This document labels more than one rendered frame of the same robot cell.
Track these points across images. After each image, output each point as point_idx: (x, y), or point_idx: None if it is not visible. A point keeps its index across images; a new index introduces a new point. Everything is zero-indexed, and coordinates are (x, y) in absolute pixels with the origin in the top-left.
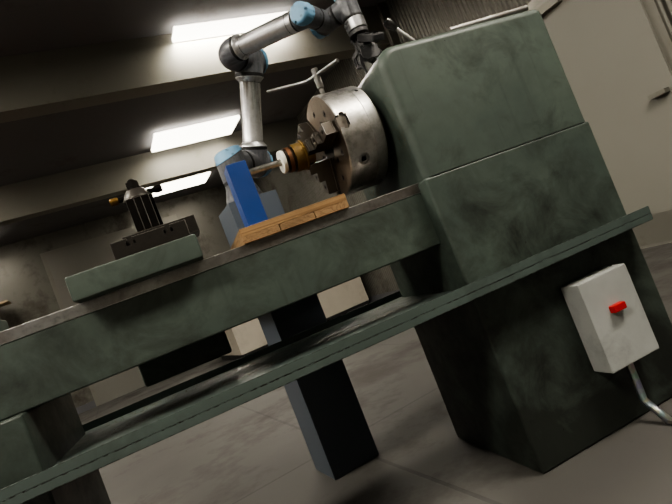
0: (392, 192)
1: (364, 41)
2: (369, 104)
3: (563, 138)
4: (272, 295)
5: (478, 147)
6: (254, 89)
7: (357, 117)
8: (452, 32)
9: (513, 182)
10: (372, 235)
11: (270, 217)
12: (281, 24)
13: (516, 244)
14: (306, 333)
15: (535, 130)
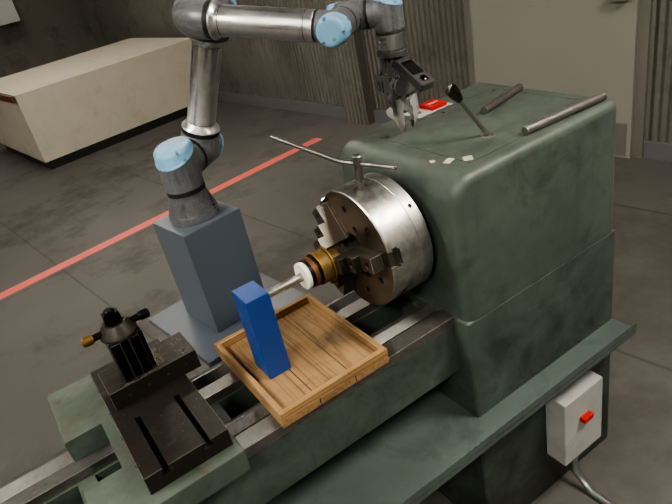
0: (429, 332)
1: (404, 77)
2: (425, 232)
3: (590, 253)
4: (303, 465)
5: (520, 280)
6: (216, 59)
7: (411, 252)
8: (532, 147)
9: (538, 308)
10: (403, 380)
11: (231, 245)
12: (297, 31)
13: (524, 367)
14: None
15: (571, 250)
